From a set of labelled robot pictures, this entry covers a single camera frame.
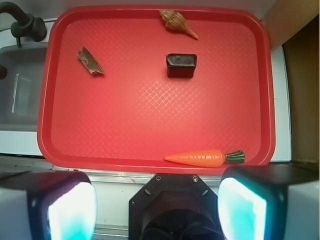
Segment dark sink faucet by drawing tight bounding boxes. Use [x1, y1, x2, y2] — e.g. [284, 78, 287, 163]
[0, 1, 47, 48]

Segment grey sink basin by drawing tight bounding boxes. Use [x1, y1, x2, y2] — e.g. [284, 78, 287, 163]
[0, 42, 48, 132]

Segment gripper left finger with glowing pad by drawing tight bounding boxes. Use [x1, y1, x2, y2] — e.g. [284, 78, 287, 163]
[0, 171, 97, 240]

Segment red plastic tray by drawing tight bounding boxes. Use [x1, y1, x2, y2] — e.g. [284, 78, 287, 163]
[37, 5, 276, 175]

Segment tan spiral seashell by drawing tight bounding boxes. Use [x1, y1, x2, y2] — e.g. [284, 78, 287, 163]
[159, 9, 199, 40]

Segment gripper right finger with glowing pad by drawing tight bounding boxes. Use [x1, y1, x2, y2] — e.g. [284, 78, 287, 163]
[218, 164, 320, 240]

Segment orange toy carrot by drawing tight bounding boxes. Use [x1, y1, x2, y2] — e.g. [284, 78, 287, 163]
[164, 149, 246, 168]

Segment brown wood chip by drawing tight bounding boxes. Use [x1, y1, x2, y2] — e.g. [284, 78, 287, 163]
[76, 46, 104, 75]

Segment dark brown rectangular block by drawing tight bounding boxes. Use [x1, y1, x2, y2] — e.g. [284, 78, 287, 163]
[166, 53, 198, 79]

